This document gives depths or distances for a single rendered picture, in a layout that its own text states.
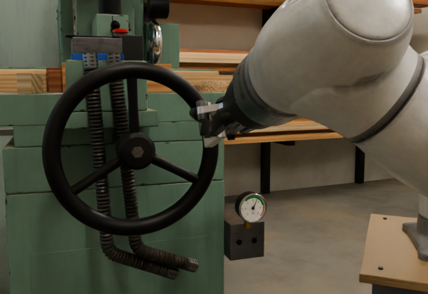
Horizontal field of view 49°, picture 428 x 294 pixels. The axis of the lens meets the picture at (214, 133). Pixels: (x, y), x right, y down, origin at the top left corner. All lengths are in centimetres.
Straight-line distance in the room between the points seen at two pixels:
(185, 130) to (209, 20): 277
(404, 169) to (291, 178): 368
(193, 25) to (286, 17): 326
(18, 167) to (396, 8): 75
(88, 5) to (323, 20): 90
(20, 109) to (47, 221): 22
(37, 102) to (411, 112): 70
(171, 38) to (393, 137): 94
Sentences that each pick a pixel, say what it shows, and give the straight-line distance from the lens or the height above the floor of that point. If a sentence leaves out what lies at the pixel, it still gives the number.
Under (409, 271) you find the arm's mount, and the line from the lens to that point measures 85.
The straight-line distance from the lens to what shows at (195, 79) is 114.
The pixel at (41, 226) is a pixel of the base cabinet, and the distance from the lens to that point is 98.
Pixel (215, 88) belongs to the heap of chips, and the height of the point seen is 91.
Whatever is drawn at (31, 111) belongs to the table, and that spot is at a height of 87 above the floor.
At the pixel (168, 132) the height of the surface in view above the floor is 82.
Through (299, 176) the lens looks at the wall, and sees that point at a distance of 417.
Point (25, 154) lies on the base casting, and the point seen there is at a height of 78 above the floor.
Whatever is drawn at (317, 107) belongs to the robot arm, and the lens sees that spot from 43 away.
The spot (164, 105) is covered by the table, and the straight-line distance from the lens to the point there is 96.
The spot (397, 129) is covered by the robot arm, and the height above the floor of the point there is 88.
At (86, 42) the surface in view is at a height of 99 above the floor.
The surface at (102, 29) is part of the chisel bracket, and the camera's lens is 107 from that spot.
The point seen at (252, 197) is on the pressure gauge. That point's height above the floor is 68.
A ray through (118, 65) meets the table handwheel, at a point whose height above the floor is 95.
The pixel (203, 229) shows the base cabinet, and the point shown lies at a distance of 103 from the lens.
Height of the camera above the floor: 92
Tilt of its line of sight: 6 degrees down
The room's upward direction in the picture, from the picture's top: straight up
